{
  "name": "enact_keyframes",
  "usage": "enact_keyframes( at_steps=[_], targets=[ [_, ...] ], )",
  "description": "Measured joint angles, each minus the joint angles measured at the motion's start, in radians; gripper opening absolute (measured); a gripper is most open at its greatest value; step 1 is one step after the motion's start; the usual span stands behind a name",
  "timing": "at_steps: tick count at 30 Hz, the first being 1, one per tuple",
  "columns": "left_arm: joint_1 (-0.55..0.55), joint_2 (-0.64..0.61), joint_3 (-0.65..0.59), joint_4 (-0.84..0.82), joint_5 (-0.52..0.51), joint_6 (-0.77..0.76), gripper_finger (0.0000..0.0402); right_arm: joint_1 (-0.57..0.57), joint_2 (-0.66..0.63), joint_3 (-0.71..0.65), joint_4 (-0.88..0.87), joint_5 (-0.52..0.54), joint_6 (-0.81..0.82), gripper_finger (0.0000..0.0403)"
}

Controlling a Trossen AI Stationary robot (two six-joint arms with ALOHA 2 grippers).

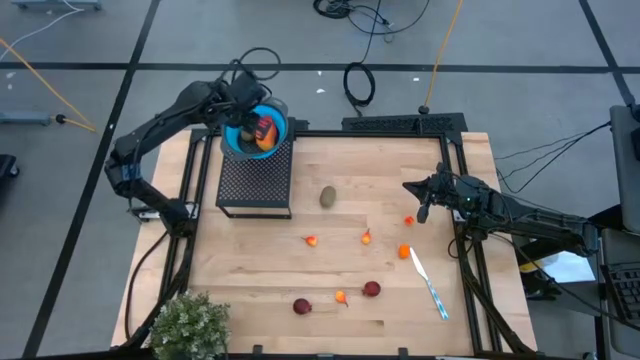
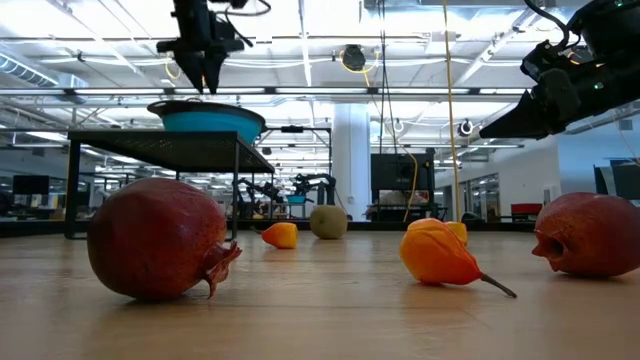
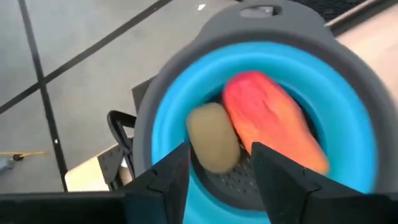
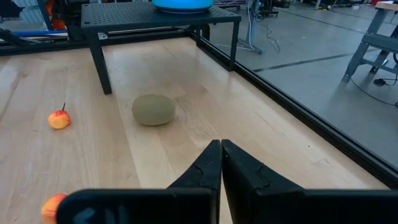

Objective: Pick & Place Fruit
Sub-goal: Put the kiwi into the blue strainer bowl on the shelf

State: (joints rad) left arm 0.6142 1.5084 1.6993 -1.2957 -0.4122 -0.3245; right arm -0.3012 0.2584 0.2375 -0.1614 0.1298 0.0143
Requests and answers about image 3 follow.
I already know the blue collapsible colander grey rim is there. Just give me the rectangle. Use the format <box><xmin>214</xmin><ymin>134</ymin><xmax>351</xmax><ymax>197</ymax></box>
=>
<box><xmin>132</xmin><ymin>0</ymin><xmax>398</xmax><ymax>224</ymax></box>

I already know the black perforated metal panel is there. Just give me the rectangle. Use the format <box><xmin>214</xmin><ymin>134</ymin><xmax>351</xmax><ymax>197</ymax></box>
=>
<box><xmin>292</xmin><ymin>0</ymin><xmax>374</xmax><ymax>19</ymax></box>

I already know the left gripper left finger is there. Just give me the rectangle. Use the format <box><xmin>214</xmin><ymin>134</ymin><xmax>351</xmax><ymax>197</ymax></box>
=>
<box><xmin>119</xmin><ymin>142</ymin><xmax>191</xmax><ymax>224</ymax></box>

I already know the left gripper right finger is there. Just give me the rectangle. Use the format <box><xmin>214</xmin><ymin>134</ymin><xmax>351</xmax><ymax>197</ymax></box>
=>
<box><xmin>251</xmin><ymin>142</ymin><xmax>363</xmax><ymax>224</ymax></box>

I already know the red orange mango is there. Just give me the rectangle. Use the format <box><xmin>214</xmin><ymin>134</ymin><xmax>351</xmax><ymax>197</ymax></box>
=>
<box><xmin>222</xmin><ymin>70</ymin><xmax>330</xmax><ymax>175</ymax></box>

